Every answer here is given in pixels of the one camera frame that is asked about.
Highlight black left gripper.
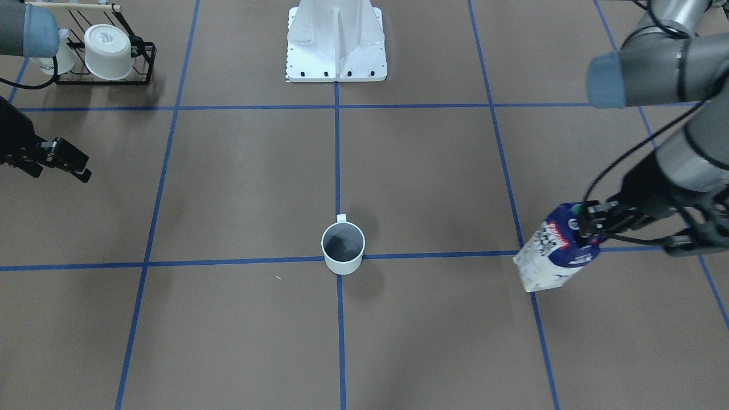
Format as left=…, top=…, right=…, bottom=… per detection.
left=580, top=200, right=656, bottom=246

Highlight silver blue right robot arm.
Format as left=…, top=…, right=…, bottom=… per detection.
left=1, top=1, right=92, bottom=183

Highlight blue white milk carton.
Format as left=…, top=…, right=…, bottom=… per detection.
left=513, top=203, right=605, bottom=293

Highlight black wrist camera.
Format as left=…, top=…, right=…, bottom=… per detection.
left=663, top=189, right=728, bottom=257

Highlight white mug on rack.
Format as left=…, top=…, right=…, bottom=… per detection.
left=83, top=24, right=133, bottom=81

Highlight black wire mug rack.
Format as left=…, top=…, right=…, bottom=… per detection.
left=32, top=1, right=157, bottom=85

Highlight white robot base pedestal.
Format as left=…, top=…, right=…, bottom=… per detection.
left=285, top=1, right=388, bottom=83

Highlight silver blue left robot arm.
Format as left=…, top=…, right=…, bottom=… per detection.
left=578, top=1, right=727, bottom=255

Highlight white grey mug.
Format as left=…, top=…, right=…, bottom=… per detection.
left=321, top=214, right=366, bottom=276

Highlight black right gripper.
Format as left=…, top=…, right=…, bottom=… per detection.
left=1, top=97, right=92, bottom=183

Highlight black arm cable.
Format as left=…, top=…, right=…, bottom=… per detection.
left=581, top=102, right=707, bottom=245

